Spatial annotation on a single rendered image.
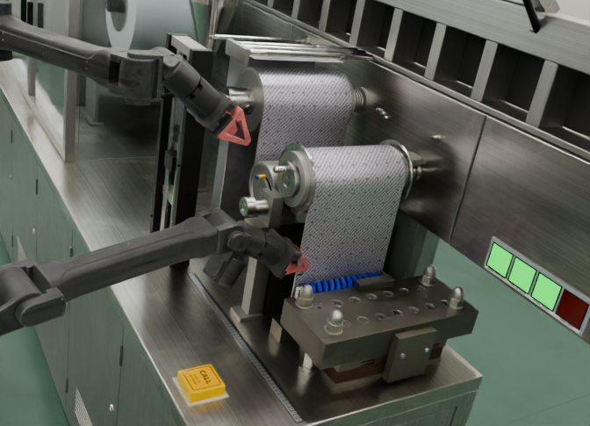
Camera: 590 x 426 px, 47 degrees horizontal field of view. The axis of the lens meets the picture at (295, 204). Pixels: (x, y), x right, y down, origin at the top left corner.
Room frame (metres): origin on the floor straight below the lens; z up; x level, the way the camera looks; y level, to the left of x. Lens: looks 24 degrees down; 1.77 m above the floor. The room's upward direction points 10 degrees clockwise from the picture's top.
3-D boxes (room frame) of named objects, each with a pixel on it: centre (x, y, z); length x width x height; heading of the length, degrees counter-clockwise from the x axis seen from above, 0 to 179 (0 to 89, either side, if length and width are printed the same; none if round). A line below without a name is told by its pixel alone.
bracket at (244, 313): (1.30, 0.06, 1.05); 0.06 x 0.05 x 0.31; 124
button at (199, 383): (1.03, 0.11, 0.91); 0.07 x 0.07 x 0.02; 34
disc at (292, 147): (1.29, 0.01, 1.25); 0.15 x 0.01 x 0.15; 34
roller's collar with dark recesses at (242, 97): (1.49, 0.17, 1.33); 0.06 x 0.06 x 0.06; 34
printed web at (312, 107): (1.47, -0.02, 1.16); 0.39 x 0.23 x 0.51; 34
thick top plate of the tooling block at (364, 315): (1.23, -0.22, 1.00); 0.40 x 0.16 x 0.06; 124
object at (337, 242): (1.31, -0.13, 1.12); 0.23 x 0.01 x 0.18; 124
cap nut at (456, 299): (1.29, -0.38, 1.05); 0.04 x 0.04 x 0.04
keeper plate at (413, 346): (1.17, -0.29, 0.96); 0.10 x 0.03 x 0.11; 124
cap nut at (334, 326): (1.11, -0.12, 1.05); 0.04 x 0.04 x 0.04
